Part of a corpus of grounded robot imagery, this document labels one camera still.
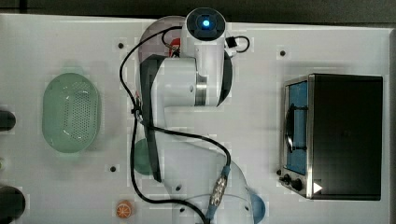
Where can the red ketchup bottle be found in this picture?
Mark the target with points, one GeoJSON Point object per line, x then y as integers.
{"type": "Point", "coordinates": [175, 43]}

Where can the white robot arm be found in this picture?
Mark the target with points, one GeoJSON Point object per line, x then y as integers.
{"type": "Point", "coordinates": [204, 185]}

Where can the grey round plate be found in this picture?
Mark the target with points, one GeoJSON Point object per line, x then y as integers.
{"type": "Point", "coordinates": [155, 45]}

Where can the blue cup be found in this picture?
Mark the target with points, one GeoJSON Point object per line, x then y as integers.
{"type": "Point", "coordinates": [258, 208]}

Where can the orange slice toy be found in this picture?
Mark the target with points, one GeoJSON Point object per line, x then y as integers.
{"type": "Point", "coordinates": [124, 209]}

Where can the green oval colander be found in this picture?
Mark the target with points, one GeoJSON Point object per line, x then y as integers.
{"type": "Point", "coordinates": [71, 111]}

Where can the silver toaster oven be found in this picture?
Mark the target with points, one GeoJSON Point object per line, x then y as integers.
{"type": "Point", "coordinates": [332, 137]}

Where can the green pot with handle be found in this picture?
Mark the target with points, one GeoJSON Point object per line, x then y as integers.
{"type": "Point", "coordinates": [141, 157]}

